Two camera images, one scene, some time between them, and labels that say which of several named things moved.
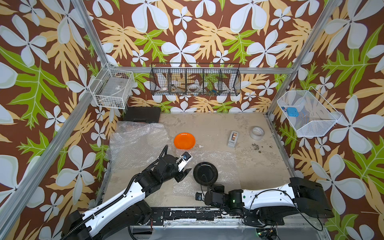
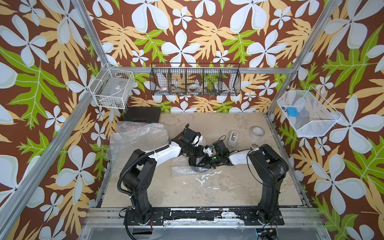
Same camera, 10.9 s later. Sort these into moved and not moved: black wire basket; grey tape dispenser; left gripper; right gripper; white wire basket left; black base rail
Moved: right gripper; left gripper
Not moved: black base rail; white wire basket left; black wire basket; grey tape dispenser
